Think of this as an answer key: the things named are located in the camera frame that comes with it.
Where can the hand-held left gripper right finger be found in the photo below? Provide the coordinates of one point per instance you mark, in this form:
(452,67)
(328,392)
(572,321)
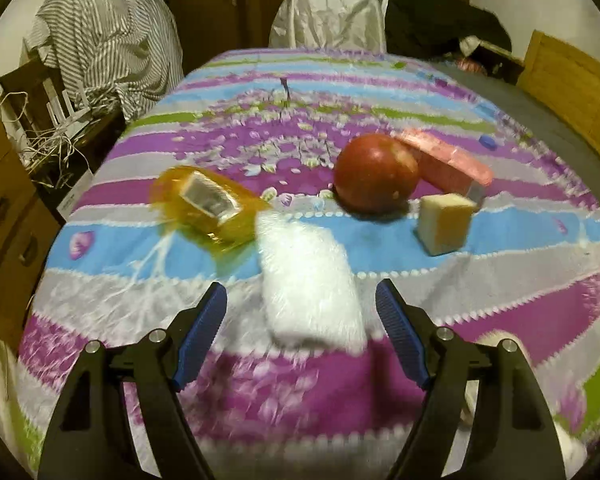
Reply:
(397,330)

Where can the red apple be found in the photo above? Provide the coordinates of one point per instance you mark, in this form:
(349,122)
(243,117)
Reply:
(375,172)

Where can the silver plastic bag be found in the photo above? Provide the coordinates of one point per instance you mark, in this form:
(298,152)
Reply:
(330,15)

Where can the wooden dresser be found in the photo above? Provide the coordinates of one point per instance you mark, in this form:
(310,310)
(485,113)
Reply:
(4,210)

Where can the pink and white item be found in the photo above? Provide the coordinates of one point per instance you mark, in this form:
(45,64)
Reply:
(469,55)

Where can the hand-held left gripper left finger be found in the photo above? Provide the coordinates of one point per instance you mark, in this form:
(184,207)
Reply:
(204,330)

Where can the small dark twig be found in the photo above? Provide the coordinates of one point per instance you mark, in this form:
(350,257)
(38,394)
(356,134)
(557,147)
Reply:
(285,87)

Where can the blue bottle cap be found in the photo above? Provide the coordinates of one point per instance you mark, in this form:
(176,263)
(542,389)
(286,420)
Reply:
(488,143)

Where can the brown wooden wardrobe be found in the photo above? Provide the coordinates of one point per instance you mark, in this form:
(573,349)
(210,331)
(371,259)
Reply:
(219,0)

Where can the grey striped cloth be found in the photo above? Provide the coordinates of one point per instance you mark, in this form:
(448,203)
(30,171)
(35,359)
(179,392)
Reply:
(104,35)

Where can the white cardboard box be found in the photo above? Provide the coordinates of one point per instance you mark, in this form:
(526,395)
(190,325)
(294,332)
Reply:
(74,195)

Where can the yellow sponge block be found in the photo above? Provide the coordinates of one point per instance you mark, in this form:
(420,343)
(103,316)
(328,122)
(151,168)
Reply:
(442,225)

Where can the white fluffy roll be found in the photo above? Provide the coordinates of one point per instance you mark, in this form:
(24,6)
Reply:
(305,280)

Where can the striped floral bed sheet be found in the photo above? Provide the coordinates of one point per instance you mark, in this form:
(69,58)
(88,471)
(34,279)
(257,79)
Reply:
(305,125)

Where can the yellow snack wrapper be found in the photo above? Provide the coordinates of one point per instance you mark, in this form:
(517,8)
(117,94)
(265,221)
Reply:
(204,200)

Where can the grey blanket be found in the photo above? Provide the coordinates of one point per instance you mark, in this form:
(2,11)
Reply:
(530,120)

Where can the black cloth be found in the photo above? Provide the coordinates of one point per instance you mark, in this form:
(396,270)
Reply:
(440,20)

